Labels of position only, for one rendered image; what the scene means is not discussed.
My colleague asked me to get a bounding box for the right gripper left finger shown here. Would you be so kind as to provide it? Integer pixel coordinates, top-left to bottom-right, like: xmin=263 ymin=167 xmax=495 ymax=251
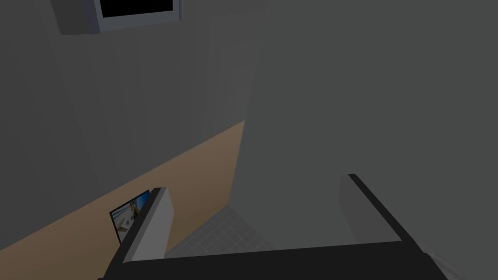
xmin=122 ymin=187 xmax=175 ymax=264

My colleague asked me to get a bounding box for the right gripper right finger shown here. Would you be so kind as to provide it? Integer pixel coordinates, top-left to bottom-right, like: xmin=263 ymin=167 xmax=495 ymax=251
xmin=338 ymin=173 xmax=404 ymax=246

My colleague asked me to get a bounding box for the framed blue picture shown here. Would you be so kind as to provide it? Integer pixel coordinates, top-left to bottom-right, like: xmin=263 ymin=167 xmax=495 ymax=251
xmin=109 ymin=189 xmax=151 ymax=245

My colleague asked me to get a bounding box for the grey framed dark window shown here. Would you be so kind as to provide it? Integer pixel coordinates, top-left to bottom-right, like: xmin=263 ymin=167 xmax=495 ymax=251
xmin=93 ymin=0 xmax=183 ymax=34

